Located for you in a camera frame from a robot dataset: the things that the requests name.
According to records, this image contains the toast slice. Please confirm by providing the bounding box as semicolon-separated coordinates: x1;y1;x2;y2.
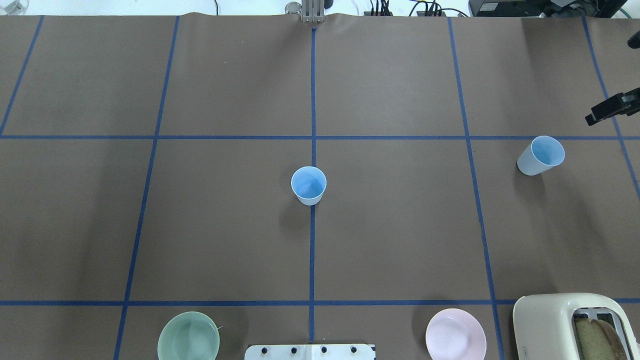
574;317;628;360

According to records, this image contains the pink bowl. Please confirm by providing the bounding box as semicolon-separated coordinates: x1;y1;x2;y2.
424;308;487;360

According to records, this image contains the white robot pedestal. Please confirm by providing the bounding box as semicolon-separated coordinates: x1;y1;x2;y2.
244;343;377;360

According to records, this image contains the green bowl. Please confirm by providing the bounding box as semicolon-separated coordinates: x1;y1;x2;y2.
157;311;221;360

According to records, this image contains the blue cup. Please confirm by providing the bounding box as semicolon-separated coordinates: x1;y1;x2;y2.
290;166;327;207
516;136;566;176

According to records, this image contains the cream toaster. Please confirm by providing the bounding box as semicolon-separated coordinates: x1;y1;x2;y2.
512;292;639;360

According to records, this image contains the black power strip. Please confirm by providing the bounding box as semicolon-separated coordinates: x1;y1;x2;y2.
363;0;446;18

